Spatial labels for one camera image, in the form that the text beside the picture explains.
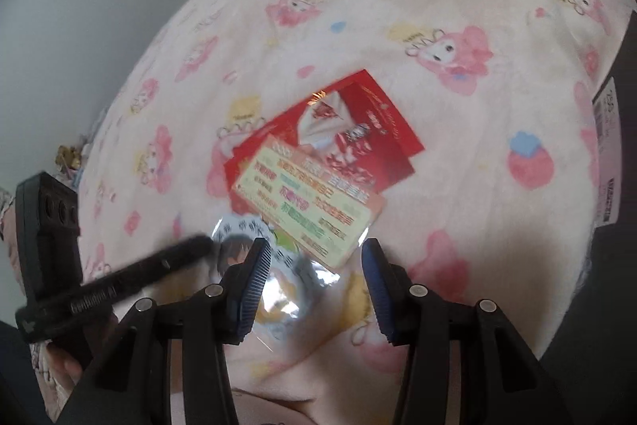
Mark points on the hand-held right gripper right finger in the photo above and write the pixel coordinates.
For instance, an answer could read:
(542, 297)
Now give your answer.
(380, 295)

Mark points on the person's left hand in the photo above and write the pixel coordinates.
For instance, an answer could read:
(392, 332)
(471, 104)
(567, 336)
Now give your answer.
(65, 365)

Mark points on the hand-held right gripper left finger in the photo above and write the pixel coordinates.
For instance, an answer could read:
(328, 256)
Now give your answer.
(251, 290)

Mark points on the cartoon card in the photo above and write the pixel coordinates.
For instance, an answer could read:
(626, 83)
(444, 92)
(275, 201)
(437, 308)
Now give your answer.
(293, 280)

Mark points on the plush toys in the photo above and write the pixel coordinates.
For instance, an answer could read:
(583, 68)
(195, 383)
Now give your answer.
(68, 157)

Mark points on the person's left forearm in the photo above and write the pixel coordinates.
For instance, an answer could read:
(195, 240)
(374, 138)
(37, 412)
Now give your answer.
(42, 392)

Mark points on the red glossy packet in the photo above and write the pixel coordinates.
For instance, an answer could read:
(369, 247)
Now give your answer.
(318, 141)

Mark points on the red envelope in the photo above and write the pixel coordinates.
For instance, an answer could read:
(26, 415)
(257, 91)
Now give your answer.
(383, 116)

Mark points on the black storage box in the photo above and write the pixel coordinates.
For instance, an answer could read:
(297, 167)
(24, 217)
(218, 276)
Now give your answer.
(612, 280)

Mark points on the yellow printed card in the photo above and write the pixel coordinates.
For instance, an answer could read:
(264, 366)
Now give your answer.
(308, 201)

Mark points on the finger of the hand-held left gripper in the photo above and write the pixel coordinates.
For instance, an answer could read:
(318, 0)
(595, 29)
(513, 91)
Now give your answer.
(159, 260)

